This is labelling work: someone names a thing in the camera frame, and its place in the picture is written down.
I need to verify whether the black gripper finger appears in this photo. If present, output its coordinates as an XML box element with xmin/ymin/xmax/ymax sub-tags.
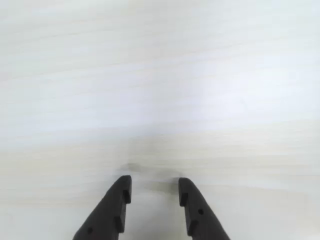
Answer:
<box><xmin>178</xmin><ymin>177</ymin><xmax>231</xmax><ymax>240</ymax></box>
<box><xmin>72</xmin><ymin>174</ymin><xmax>132</xmax><ymax>240</ymax></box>

